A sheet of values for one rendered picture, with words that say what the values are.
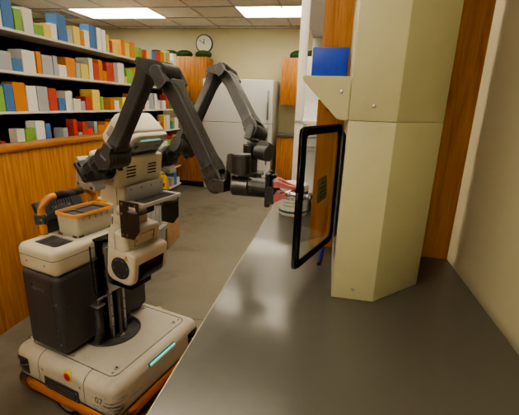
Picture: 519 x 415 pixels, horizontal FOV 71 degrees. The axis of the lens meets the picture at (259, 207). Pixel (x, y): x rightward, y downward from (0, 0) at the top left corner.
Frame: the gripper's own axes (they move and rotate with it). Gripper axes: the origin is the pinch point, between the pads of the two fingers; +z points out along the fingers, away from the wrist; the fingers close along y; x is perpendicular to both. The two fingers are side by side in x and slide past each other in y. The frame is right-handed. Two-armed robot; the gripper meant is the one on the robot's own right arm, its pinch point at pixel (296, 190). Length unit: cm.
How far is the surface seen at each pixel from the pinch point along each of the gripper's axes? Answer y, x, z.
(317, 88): 28.1, -13.2, 4.5
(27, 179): -28, 92, -185
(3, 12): 83, 143, -237
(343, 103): 24.9, -13.0, 10.7
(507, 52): 41, 18, 55
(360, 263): -15.4, -12.6, 19.0
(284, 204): -20, 58, -11
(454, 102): 27, 25, 45
